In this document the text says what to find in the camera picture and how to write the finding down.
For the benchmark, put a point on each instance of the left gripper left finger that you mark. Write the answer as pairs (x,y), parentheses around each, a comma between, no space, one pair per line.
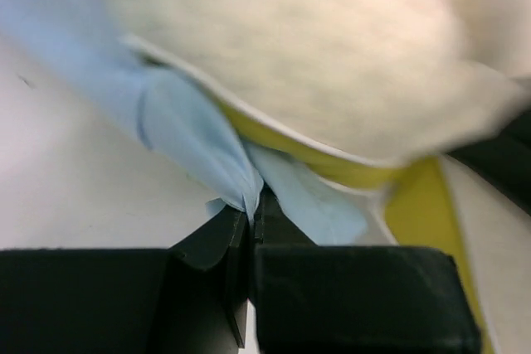
(189,298)

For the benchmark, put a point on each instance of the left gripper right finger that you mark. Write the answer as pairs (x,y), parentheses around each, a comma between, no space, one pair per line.
(353,299)

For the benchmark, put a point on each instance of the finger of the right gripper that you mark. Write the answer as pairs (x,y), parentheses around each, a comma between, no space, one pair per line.
(503,161)

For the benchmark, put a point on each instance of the cream pillow yellow edge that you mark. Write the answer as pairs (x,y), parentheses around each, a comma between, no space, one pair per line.
(371,96)

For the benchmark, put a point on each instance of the light blue pillowcase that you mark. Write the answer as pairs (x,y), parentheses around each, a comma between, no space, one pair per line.
(166,112)

